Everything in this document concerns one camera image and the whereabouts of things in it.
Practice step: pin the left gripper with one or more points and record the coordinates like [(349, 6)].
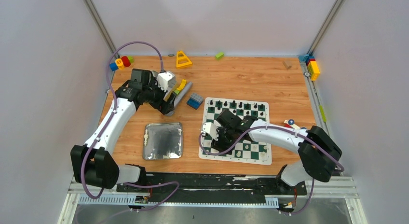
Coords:
[(168, 103)]

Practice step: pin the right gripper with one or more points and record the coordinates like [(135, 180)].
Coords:
[(218, 145)]

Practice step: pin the green white chess board mat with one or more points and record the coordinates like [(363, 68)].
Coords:
[(245, 151)]

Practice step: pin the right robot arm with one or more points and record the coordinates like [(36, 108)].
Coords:
[(319, 154)]

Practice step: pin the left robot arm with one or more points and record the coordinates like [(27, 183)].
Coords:
[(92, 162)]

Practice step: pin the grey toy microphone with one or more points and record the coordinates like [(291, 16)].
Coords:
[(179, 96)]

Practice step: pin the grey and blue brick stack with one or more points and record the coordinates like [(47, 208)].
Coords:
[(195, 101)]

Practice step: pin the yellow triangle toy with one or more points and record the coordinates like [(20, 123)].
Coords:
[(182, 60)]

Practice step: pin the silver tin lid tray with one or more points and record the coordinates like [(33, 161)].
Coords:
[(163, 141)]

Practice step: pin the coloured blocks cluster left corner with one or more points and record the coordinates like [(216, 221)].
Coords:
[(122, 63)]

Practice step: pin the green block at back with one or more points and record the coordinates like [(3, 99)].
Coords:
[(219, 55)]

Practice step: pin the brown wooden block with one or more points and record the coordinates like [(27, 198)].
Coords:
[(287, 64)]

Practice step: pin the coloured brick stack right corner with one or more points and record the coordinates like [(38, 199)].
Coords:
[(312, 66)]

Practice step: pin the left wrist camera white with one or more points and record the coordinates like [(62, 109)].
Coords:
[(166, 80)]

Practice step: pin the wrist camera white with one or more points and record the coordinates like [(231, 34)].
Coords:
[(166, 80), (211, 129)]

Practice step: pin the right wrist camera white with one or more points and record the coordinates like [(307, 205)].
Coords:
[(211, 129)]

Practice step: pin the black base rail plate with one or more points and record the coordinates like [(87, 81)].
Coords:
[(223, 188)]

